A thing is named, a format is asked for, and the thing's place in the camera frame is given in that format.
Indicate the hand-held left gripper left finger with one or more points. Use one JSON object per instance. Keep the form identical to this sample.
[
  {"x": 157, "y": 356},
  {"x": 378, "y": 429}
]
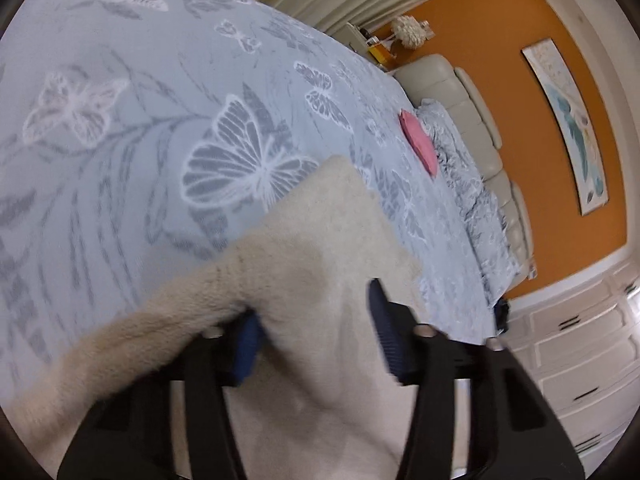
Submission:
[{"x": 247, "y": 346}]

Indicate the beige padded headboard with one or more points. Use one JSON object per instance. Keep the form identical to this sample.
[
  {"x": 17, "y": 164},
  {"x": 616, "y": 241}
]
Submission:
[{"x": 450, "y": 67}]

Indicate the white flower decoration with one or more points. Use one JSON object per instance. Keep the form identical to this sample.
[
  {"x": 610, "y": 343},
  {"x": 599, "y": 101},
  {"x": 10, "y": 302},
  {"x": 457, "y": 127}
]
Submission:
[{"x": 409, "y": 32}]

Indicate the black bag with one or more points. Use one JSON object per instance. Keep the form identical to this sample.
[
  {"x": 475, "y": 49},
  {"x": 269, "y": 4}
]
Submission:
[{"x": 501, "y": 315}]

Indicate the framed wall painting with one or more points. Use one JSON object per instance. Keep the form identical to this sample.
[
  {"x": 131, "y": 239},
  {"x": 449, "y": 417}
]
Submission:
[{"x": 570, "y": 125}]

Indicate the orange box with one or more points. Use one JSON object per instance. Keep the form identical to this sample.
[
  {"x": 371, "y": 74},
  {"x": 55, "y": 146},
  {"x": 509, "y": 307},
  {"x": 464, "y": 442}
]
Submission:
[{"x": 380, "y": 52}]

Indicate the grey butterfly print pillow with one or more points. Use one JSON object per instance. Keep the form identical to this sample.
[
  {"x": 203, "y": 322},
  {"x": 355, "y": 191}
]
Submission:
[
  {"x": 487, "y": 240},
  {"x": 445, "y": 130}
]

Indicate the white nightstand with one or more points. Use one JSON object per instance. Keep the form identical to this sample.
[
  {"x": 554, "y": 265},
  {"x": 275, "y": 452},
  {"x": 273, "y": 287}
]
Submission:
[{"x": 356, "y": 35}]

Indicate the white wardrobe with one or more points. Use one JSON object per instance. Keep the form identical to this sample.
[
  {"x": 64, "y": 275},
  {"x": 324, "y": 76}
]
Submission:
[{"x": 585, "y": 360}]

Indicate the small pink pillow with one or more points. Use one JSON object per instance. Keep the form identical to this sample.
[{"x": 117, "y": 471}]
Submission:
[{"x": 418, "y": 140}]

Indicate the grey butterfly print blanket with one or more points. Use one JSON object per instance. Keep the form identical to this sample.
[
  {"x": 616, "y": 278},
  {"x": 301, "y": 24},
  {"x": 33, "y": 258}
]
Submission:
[{"x": 150, "y": 85}]

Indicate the beige knitted sweater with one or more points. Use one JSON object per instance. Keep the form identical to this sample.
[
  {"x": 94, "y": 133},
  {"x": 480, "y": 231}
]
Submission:
[{"x": 320, "y": 240}]

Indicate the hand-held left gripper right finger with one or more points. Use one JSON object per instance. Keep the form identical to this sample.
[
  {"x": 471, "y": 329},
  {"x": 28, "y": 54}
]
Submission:
[{"x": 386, "y": 332}]

